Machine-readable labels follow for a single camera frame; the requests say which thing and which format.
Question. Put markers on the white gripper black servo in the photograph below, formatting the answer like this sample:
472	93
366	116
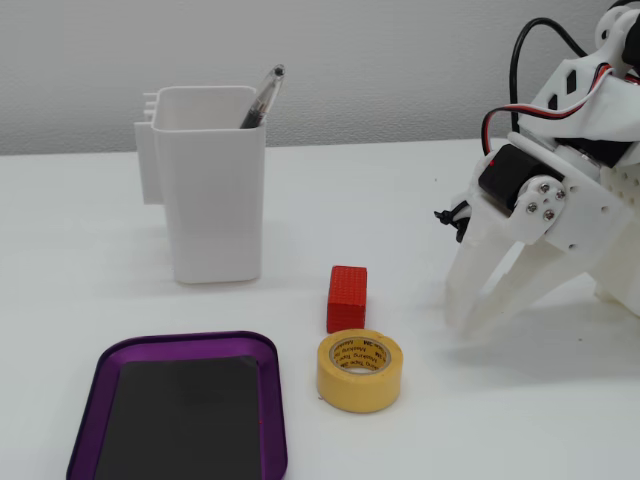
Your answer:
580	210

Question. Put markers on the red textured block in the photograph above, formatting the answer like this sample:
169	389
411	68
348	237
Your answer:
346	300

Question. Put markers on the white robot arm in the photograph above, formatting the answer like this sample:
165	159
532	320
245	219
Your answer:
600	107

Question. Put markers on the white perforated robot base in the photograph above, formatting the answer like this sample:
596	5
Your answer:
622	260

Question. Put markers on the black zip tie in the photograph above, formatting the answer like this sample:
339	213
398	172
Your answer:
442	216

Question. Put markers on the yellow masking tape roll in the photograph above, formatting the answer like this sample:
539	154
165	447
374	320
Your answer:
350	392

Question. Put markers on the purple metal tray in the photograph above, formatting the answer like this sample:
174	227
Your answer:
269	380

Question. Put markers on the clear black ballpoint pen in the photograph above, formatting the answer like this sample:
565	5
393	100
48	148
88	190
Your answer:
263	96

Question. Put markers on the white plastic pen holder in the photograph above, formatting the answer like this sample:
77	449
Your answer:
210	200

